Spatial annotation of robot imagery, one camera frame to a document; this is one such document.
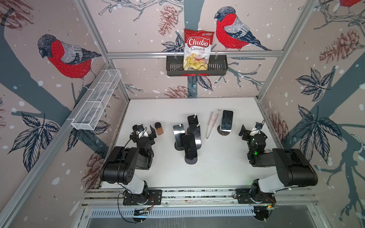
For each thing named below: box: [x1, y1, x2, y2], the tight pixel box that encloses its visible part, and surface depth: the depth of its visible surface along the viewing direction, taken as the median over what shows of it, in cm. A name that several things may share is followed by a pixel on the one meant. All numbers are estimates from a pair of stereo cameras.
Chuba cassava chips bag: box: [183, 28, 215, 71], surface depth 86 cm
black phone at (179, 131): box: [172, 123, 186, 149], surface depth 90 cm
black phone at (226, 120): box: [220, 109, 234, 133], surface depth 97 cm
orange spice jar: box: [154, 122, 164, 136], surface depth 95 cm
